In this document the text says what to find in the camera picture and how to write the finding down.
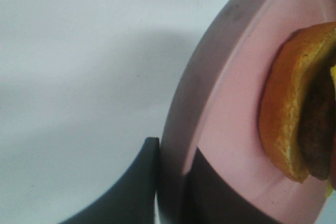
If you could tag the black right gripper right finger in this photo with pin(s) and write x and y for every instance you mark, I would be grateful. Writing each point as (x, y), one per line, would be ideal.
(209, 199)

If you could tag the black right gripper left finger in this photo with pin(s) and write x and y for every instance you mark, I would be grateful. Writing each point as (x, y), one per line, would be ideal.
(131, 198)

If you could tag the pink plate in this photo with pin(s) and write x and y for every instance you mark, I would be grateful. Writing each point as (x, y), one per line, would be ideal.
(215, 109)

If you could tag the burger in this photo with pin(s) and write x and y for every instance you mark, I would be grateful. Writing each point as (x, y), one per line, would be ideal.
(296, 120)

